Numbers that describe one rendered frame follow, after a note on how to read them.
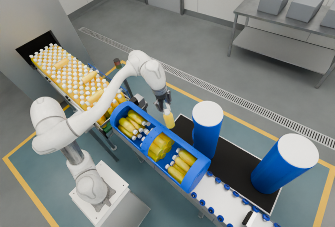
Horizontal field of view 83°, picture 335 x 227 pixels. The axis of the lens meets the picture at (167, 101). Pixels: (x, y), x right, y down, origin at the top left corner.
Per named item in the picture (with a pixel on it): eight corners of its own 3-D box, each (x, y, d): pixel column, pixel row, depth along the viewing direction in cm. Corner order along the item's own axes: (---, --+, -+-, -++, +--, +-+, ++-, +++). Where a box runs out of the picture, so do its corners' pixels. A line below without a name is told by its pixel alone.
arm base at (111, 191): (101, 217, 134) (98, 216, 130) (83, 196, 144) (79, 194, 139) (120, 194, 142) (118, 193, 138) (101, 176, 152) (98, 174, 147)
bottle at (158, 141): (166, 145, 151) (150, 132, 160) (167, 140, 147) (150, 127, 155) (160, 151, 147) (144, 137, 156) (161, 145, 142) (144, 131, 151)
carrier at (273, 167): (268, 200, 204) (282, 180, 214) (307, 177, 135) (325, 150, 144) (245, 179, 218) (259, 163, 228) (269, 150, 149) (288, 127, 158)
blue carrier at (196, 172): (188, 197, 142) (187, 189, 119) (115, 132, 182) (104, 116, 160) (210, 167, 153) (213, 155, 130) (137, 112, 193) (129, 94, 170)
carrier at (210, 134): (213, 140, 252) (191, 141, 254) (221, 100, 182) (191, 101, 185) (216, 161, 235) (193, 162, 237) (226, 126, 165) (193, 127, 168)
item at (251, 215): (244, 229, 128) (249, 228, 116) (239, 225, 130) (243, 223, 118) (251, 216, 132) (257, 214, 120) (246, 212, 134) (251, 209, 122)
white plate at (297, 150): (307, 175, 134) (306, 176, 135) (325, 150, 143) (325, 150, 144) (270, 149, 148) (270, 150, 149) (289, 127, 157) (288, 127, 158)
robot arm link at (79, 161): (79, 187, 140) (70, 163, 152) (99, 174, 147) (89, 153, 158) (26, 127, 83) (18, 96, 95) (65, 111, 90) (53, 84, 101)
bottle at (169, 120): (165, 129, 143) (161, 117, 128) (165, 121, 147) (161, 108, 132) (175, 128, 142) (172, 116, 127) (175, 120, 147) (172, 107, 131)
